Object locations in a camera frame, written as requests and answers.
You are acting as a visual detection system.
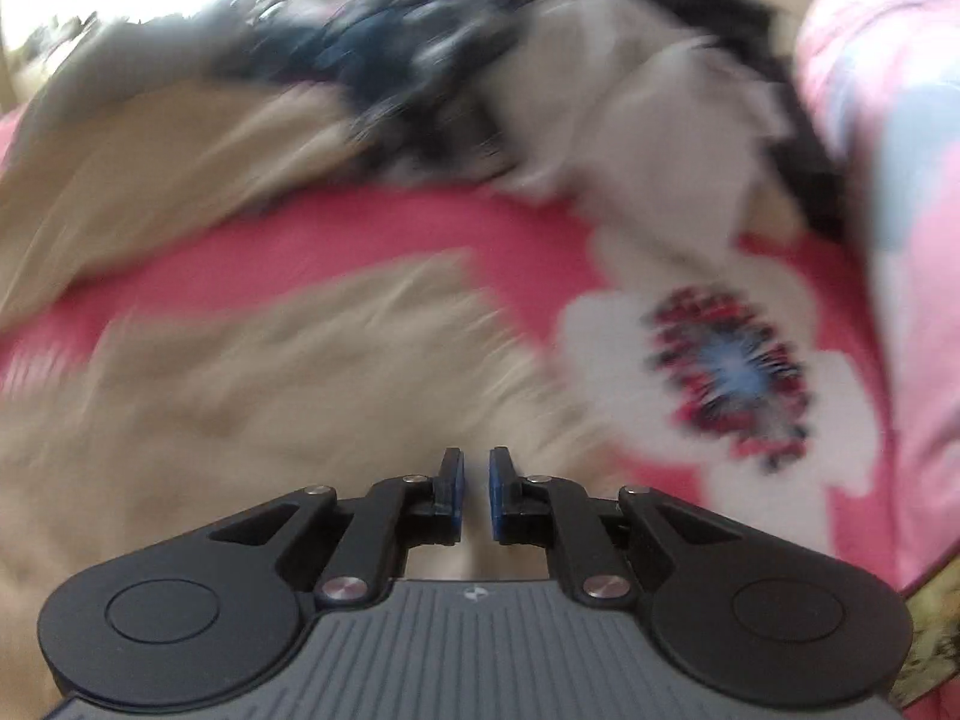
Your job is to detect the pink floral blanket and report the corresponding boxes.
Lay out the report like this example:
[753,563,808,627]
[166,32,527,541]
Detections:
[0,105,912,616]

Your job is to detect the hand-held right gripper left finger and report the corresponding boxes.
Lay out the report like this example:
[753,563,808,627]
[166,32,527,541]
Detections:
[208,447,467,610]

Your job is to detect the pink and white quilt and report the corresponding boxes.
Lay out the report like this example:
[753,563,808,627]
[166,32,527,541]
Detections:
[795,0,960,586]

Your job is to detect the dark patterned garment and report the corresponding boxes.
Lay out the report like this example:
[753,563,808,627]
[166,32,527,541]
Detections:
[217,0,848,241]

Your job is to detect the beige garment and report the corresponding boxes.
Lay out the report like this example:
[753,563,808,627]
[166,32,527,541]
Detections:
[0,15,638,720]

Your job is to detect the yellow patterned cloth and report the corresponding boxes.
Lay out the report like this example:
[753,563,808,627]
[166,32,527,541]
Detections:
[892,562,960,707]

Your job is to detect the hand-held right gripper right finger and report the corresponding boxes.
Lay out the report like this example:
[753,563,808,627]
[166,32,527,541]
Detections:
[487,446,745,610]

